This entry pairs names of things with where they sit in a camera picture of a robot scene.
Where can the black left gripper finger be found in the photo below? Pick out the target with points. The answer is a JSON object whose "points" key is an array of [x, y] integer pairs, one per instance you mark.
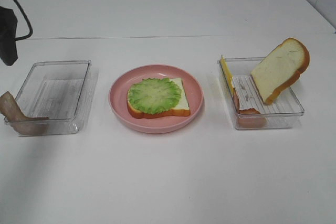
{"points": [[8, 36]]}

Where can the clear plastic tray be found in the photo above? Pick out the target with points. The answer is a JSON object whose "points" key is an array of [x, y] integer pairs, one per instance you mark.
{"points": [[283, 113], [61, 91]]}

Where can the clear left plastic tray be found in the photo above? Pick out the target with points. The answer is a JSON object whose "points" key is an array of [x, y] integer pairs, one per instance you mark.
{"points": [[61, 91]]}

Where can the clear right plastic tray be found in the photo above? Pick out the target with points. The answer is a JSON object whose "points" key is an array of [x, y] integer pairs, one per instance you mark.
{"points": [[283, 113]]}

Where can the pink round plate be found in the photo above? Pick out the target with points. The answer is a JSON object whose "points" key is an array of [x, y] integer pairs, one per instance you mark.
{"points": [[118, 98]]}

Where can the white bread slice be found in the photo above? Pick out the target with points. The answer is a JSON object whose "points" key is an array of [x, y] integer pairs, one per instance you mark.
{"points": [[280, 69], [182, 109]]}

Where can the brown bacon strip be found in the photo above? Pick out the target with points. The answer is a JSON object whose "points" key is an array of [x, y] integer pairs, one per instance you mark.
{"points": [[19, 121]]}

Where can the green lettuce leaf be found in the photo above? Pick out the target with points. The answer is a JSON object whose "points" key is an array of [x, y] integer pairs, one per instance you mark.
{"points": [[153, 96]]}

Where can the pink bacon strip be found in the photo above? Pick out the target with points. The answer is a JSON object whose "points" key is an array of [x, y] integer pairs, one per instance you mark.
{"points": [[249, 122]]}

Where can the yellow cheese slice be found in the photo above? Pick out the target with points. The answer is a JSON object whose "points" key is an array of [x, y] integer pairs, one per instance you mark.
{"points": [[227, 73]]}

